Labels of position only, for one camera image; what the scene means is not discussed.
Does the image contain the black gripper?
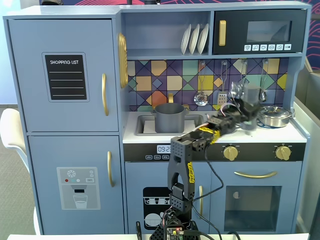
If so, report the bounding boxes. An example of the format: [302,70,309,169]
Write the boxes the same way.
[231,92,262,120]

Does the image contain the gray salt shaker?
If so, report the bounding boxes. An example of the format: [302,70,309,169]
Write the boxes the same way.
[243,84,262,131]

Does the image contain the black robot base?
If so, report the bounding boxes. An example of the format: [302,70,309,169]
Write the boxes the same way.
[149,219,201,237]

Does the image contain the steel hanging ladle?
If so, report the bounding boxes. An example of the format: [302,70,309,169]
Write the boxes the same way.
[258,59,269,103]

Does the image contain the steel slotted spatula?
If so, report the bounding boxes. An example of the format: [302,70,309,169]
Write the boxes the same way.
[216,60,229,106]

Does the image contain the steel pot with lid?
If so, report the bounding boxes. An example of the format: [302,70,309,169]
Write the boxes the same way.
[257,105,296,129]

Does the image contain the steel hanging utensil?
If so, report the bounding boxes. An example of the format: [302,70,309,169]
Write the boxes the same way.
[239,59,249,86]

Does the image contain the steel slotted skimmer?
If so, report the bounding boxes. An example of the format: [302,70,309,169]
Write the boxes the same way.
[193,60,209,107]

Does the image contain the gold stove knob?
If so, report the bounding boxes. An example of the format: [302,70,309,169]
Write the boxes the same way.
[222,146,239,161]
[275,146,292,161]

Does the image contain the gray toy sink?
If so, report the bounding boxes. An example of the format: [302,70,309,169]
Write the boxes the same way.
[135,114,205,137]

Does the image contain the gray cooking pot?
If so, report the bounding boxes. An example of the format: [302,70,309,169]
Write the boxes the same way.
[151,103,189,134]

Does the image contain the white toy plate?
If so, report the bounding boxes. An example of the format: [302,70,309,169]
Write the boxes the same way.
[189,23,201,55]
[180,24,192,55]
[197,23,210,55]

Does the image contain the blue oven door with window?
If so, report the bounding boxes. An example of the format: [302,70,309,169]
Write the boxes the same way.
[209,161,303,233]

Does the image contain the black toy microwave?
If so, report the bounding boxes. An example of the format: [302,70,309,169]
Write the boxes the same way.
[212,9,308,55]

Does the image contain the blue dishwasher door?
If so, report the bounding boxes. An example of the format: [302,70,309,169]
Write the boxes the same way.
[124,161,211,235]

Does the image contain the robot controller board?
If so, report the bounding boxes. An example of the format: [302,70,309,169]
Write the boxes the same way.
[165,226,186,237]

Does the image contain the black table clamp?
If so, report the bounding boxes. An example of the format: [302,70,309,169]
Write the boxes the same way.
[135,220,143,240]

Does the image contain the blue wooden toy kitchen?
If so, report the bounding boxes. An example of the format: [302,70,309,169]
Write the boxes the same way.
[2,1,312,236]

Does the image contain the blue fridge door water dispenser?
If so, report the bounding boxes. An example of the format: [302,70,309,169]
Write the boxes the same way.
[27,135,125,235]

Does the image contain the blue fridge door shopping list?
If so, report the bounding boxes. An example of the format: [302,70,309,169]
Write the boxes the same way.
[8,19,120,133]

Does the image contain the white chair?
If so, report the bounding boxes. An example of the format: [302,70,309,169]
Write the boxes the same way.
[0,107,42,236]

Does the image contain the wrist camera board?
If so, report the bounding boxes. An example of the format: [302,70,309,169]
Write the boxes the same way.
[229,81,246,99]

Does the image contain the red white wrist wires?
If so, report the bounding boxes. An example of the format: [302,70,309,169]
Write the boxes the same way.
[219,101,241,117]

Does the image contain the gold oven handle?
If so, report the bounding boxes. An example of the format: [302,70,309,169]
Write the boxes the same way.
[234,170,278,179]

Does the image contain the gold microwave handle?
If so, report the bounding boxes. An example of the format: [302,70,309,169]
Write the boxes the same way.
[218,19,227,47]

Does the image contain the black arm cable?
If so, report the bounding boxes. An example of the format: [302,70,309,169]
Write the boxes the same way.
[191,144,225,236]

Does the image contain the gold dishwasher door handle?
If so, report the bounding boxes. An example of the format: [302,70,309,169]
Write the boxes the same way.
[198,185,204,220]

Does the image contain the gold fridge handle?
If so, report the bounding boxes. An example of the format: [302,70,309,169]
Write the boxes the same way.
[101,72,110,117]
[106,150,116,188]

